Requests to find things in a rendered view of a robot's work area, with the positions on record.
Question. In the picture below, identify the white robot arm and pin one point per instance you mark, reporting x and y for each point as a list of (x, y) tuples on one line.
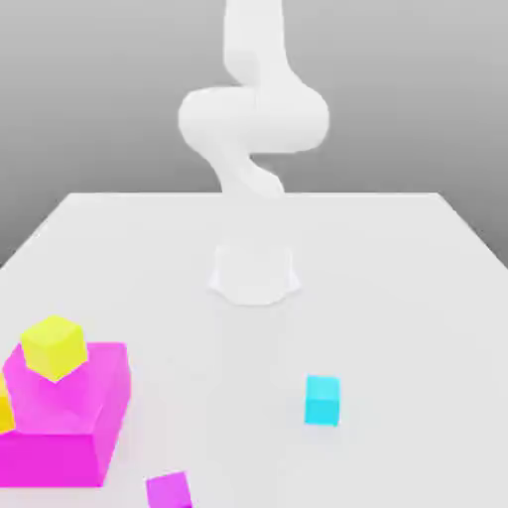
[(254, 119)]

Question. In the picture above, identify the small cyan cube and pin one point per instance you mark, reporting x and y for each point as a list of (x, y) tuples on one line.
[(322, 401)]

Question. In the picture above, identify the small yellow cube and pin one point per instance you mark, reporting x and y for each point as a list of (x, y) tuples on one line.
[(53, 351)]

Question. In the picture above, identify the small purple cube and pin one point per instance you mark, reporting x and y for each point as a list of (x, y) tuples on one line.
[(168, 491)]

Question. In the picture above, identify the small orange cube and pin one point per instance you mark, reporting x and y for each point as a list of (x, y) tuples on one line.
[(4, 412)]

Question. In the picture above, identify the large magenta box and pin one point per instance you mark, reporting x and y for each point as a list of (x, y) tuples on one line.
[(59, 448)]

